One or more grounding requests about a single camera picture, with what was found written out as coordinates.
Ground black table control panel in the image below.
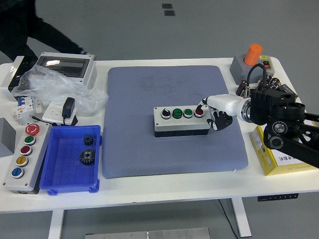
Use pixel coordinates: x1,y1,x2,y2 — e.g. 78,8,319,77
257,193,299,202

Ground grey enclosure with clear lid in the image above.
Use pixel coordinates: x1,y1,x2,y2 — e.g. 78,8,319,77
33,51,98,90

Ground blue-grey padded mat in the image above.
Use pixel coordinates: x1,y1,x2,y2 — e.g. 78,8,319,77
101,65,249,179

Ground clear plastic bag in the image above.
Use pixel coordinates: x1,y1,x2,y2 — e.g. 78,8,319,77
11,65,109,114

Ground white blue circuit breaker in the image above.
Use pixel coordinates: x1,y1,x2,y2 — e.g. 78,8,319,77
11,95,35,120

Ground white din rail module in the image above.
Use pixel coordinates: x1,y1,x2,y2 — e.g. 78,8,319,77
34,97,44,114

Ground white wall socket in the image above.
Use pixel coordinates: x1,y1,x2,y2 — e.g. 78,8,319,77
41,103,78,125

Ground black module with green terminal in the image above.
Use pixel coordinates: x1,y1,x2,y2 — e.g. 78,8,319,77
276,84,299,100

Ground large black gear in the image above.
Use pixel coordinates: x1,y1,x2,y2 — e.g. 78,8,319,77
79,148,97,166

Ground black adapter cord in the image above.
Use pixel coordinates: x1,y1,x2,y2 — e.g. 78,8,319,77
29,115,66,126

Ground person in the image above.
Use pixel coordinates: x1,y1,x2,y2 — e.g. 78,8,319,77
0,0,89,68

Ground yellow white carton box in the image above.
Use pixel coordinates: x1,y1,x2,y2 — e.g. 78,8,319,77
250,120,319,177

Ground blue plastic bin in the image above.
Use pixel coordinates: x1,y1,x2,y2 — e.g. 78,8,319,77
39,124,103,196

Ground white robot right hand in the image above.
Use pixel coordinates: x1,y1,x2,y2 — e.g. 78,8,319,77
195,94,246,132

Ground black power adapter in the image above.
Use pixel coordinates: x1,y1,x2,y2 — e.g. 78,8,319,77
61,97,76,119

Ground grey five-button control station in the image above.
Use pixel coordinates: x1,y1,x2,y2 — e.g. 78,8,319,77
2,121,52,195

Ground grey switch box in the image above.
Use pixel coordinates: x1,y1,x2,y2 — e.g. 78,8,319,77
229,54,276,84

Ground grey metal block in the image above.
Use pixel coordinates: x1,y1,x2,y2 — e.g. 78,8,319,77
0,118,16,158

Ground black cable under table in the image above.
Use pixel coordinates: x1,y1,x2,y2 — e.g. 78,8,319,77
218,199,240,239

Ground white box with black stripe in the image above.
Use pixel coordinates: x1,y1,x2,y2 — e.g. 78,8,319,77
0,56,37,102

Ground orange cylinder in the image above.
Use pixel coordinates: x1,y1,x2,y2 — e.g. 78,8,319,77
243,43,263,67

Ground grey four-button control box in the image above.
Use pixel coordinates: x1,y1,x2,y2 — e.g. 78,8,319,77
153,106,211,138

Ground white table leg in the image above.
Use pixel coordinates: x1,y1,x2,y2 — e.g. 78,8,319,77
230,198,252,238
47,210,65,239

